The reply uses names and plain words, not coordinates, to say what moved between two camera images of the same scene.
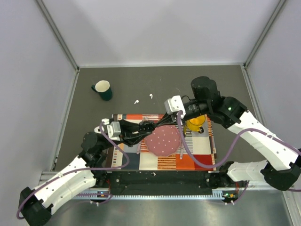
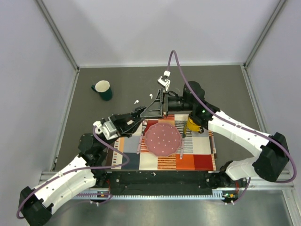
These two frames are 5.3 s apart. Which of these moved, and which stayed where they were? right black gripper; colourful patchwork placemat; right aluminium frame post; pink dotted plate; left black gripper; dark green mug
Moved: right black gripper; left black gripper
Stayed: colourful patchwork placemat; dark green mug; right aluminium frame post; pink dotted plate
